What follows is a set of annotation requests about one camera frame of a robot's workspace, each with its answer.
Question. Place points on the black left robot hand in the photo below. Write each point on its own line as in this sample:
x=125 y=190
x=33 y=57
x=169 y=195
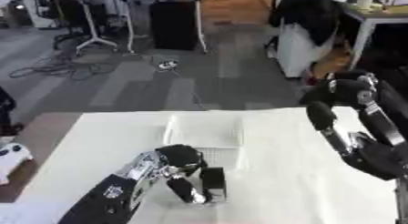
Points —
x=180 y=156

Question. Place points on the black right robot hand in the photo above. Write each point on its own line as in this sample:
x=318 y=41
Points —
x=372 y=154

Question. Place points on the black rectangular block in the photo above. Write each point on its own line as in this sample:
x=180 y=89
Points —
x=214 y=182

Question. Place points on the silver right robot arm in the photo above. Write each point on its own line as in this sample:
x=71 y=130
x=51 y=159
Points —
x=402 y=203

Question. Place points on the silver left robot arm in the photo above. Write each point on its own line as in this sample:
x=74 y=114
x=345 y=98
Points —
x=114 y=191

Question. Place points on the white open box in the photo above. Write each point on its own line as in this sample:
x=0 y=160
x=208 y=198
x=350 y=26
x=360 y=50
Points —
x=204 y=132

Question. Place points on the white power strip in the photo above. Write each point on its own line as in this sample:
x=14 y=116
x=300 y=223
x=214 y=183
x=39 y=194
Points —
x=168 y=64

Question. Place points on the black cabinet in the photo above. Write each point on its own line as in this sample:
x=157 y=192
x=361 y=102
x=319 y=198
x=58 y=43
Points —
x=172 y=24

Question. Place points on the white chair with black jacket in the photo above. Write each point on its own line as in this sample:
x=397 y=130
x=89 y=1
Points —
x=305 y=36

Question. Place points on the white side table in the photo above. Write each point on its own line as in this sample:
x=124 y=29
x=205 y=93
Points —
x=372 y=16

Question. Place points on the white stand with splayed feet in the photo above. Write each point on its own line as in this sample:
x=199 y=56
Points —
x=91 y=27

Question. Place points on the white device with dark spots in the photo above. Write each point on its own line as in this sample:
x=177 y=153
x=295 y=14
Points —
x=11 y=157

